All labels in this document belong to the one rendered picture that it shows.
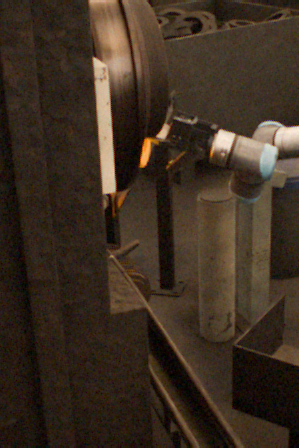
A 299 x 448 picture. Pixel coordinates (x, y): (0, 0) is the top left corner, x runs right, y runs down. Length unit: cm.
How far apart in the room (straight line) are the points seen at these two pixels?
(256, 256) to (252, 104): 162
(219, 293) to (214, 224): 25
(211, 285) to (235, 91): 167
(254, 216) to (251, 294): 29
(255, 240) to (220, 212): 22
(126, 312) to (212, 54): 281
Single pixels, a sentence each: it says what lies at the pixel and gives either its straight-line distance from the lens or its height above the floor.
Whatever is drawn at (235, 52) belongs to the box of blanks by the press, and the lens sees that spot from 399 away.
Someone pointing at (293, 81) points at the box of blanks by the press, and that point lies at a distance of 432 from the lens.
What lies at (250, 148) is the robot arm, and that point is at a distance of 201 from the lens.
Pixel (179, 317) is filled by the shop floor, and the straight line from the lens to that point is 283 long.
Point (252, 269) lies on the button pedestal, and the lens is 267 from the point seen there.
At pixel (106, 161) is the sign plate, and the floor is 111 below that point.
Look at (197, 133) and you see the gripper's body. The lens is 203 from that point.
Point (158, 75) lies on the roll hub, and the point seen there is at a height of 113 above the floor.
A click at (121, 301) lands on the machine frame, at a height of 87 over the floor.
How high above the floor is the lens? 148
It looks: 25 degrees down
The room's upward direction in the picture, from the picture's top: 3 degrees counter-clockwise
